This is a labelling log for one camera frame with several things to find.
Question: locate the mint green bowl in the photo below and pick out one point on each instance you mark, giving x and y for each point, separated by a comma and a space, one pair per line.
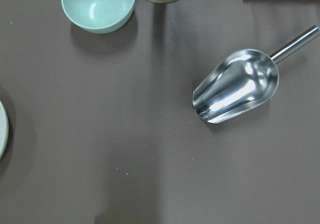
98, 16

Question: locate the steel ice scoop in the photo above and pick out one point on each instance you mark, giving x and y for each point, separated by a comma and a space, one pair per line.
245, 80

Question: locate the cream round plate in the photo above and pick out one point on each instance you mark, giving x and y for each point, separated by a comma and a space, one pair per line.
4, 129

